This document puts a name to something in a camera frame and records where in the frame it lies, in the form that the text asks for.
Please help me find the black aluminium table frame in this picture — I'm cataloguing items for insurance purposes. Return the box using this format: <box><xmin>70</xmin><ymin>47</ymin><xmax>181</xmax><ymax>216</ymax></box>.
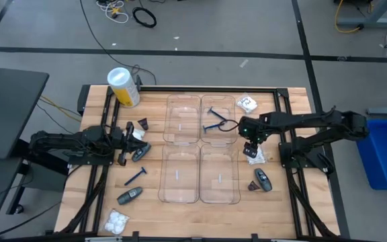
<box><xmin>54</xmin><ymin>83</ymin><xmax>341</xmax><ymax>242</ymax></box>

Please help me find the white cable bundle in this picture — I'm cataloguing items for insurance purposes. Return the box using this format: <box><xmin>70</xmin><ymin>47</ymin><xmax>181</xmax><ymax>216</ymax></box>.
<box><xmin>95</xmin><ymin>0</ymin><xmax>130</xmax><ymax>24</ymax></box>

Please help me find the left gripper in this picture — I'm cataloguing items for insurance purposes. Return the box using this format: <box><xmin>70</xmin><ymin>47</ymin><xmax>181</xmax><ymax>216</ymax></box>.
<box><xmin>111</xmin><ymin>121</ymin><xmax>149</xmax><ymax>167</ymax></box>

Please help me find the yellow green cable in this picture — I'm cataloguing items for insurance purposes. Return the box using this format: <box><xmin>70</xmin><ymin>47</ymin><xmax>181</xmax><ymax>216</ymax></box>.
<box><xmin>38</xmin><ymin>95</ymin><xmax>83</xmax><ymax>122</ymax></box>

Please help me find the grey desk leg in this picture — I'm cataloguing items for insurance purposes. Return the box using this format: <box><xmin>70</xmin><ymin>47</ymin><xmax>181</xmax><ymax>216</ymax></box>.
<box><xmin>335</xmin><ymin>0</ymin><xmax>387</xmax><ymax>30</ymax></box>

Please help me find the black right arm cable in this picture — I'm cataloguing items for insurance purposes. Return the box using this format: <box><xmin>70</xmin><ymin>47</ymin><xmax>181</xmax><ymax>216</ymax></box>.
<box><xmin>218</xmin><ymin>118</ymin><xmax>241</xmax><ymax>132</ymax></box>

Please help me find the long black floor cable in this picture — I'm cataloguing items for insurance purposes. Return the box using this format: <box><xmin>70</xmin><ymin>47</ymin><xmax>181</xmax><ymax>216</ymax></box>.
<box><xmin>79</xmin><ymin>0</ymin><xmax>158</xmax><ymax>85</ymax></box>

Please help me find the yellow floor cable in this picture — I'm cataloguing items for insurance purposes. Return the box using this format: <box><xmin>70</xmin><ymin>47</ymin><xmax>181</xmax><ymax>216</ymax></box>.
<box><xmin>333</xmin><ymin>0</ymin><xmax>362</xmax><ymax>34</ymax></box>

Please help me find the clear plastic bin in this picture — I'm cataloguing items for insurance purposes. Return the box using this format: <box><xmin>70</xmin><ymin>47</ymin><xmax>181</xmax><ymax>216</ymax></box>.
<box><xmin>157</xmin><ymin>143</ymin><xmax>201</xmax><ymax>204</ymax></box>
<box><xmin>200</xmin><ymin>93</ymin><xmax>238</xmax><ymax>145</ymax></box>
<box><xmin>163</xmin><ymin>93</ymin><xmax>202</xmax><ymax>145</ymax></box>
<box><xmin>199</xmin><ymin>143</ymin><xmax>241</xmax><ymax>205</ymax></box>

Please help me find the black coiled cable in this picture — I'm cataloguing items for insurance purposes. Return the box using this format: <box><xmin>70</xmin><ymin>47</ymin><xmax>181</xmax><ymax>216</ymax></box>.
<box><xmin>132</xmin><ymin>6</ymin><xmax>158</xmax><ymax>29</ymax></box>

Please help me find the black desk leg frame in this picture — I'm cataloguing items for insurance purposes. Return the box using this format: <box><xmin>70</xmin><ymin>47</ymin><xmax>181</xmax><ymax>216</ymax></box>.
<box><xmin>7</xmin><ymin>139</ymin><xmax>71</xmax><ymax>216</ymax></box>

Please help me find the white yellow wipes canister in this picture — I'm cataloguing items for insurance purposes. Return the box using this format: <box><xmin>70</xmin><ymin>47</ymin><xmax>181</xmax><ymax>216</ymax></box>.
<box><xmin>107</xmin><ymin>67</ymin><xmax>141</xmax><ymax>109</ymax></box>

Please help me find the blue disposable razor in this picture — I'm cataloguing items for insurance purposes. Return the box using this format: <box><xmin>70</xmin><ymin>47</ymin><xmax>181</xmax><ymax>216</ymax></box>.
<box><xmin>124</xmin><ymin>167</ymin><xmax>148</xmax><ymax>187</ymax></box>
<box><xmin>202</xmin><ymin>122</ymin><xmax>226</xmax><ymax>134</ymax></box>
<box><xmin>208</xmin><ymin>106</ymin><xmax>228</xmax><ymax>122</ymax></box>

